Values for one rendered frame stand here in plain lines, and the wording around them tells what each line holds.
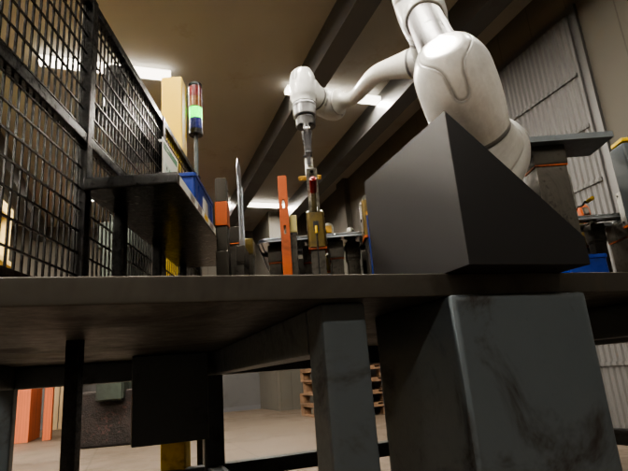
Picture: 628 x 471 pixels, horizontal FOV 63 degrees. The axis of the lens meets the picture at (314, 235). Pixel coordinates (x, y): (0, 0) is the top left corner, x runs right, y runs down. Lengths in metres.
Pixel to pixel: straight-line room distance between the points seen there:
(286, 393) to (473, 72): 8.71
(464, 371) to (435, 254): 0.21
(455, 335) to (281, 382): 8.63
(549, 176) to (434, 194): 0.73
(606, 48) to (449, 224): 3.90
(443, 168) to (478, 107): 0.18
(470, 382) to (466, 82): 0.55
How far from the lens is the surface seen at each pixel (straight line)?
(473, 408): 0.91
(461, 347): 0.90
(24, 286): 0.77
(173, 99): 2.63
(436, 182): 0.96
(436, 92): 1.06
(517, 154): 1.19
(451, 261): 0.91
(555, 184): 1.65
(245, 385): 10.72
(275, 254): 1.75
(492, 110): 1.09
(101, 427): 6.12
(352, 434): 0.86
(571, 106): 4.78
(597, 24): 4.86
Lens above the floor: 0.54
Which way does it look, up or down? 15 degrees up
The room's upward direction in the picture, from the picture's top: 5 degrees counter-clockwise
